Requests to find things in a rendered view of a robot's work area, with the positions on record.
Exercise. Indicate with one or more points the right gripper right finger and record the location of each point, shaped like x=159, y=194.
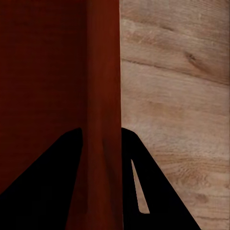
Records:
x=167, y=211

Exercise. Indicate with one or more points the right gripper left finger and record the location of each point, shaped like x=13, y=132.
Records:
x=39, y=198

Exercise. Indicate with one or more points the storage box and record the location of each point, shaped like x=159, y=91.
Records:
x=60, y=70

